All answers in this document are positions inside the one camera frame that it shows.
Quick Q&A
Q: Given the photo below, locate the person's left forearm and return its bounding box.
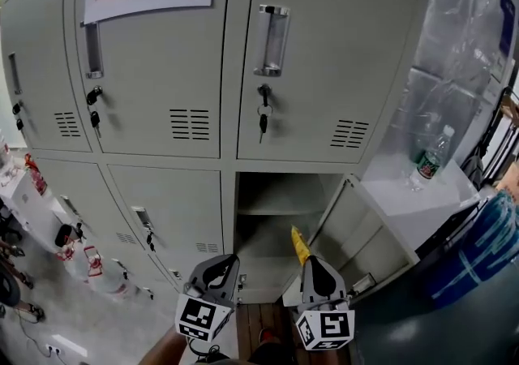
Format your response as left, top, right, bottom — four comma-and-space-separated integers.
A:
139, 330, 191, 365

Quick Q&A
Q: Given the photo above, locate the white desk black frame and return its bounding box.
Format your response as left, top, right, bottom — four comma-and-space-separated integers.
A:
445, 160, 482, 226

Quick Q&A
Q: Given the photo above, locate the grey backpack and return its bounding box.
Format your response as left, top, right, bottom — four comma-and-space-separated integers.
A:
461, 154, 486, 191

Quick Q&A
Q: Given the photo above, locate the brown cardboard box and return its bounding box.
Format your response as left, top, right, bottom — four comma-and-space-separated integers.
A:
495, 162, 519, 199

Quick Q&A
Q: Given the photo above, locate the silver foil insulation sheet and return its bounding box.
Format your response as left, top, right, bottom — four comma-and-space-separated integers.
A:
399, 0, 508, 165

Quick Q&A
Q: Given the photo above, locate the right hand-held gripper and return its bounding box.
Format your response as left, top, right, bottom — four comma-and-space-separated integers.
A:
294, 255, 356, 351

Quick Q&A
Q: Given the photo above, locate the blue wall poster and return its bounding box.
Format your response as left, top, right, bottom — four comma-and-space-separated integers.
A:
498, 0, 517, 58

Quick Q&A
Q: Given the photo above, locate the brown wooden plank platform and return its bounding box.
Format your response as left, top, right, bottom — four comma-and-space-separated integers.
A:
234, 301, 354, 365

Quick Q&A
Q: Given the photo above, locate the large white box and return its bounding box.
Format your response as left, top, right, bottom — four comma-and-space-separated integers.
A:
360, 152, 457, 253

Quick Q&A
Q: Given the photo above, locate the black office chair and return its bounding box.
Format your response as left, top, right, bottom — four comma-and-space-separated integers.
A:
0, 196, 24, 243

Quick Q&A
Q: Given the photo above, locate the black metal rack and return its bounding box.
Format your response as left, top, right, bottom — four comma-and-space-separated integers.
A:
478, 85, 519, 190

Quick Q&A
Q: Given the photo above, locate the blue plastic wrapped bundle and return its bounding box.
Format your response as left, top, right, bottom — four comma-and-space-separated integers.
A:
425, 188, 519, 310

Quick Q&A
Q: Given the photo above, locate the locker door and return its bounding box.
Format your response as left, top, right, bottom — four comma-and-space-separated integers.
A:
283, 174, 421, 307

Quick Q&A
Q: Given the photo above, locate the person's right shoe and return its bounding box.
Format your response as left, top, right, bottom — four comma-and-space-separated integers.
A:
259, 326, 281, 346

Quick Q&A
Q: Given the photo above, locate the grey metal locker cabinet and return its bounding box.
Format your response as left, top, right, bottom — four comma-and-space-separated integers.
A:
0, 0, 435, 310

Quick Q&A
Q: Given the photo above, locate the yellow snack packet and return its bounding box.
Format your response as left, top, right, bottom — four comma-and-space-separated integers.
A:
290, 225, 311, 267

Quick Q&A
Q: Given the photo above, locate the clear water jug red handle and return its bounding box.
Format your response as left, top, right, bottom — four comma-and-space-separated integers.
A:
56, 241, 88, 275
83, 245, 131, 295

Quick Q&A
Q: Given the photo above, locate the person's right leg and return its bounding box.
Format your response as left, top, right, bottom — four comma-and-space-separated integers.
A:
247, 338, 295, 365

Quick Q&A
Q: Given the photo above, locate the black red container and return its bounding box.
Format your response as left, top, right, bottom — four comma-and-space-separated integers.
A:
56, 224, 78, 247

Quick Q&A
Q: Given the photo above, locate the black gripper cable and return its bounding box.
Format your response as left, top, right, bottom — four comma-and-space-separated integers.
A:
187, 337, 222, 361

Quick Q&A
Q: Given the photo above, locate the clear water bottle green label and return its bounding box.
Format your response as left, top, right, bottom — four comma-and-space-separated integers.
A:
409, 124, 454, 192

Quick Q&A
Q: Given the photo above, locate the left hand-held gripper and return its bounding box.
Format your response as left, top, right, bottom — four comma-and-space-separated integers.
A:
174, 253, 242, 343

